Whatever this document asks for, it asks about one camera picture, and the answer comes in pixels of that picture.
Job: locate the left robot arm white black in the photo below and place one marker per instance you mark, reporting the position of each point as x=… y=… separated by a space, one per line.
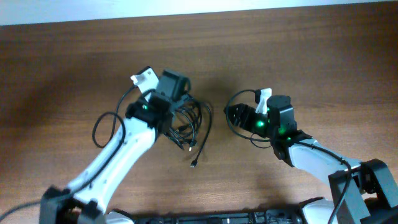
x=86 y=197

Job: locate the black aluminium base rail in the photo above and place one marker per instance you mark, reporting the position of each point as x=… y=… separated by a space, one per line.
x=217 y=217

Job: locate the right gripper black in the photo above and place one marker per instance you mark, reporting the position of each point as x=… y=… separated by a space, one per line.
x=240 y=112

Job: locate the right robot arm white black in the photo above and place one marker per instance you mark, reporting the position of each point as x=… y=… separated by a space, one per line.
x=362 y=191

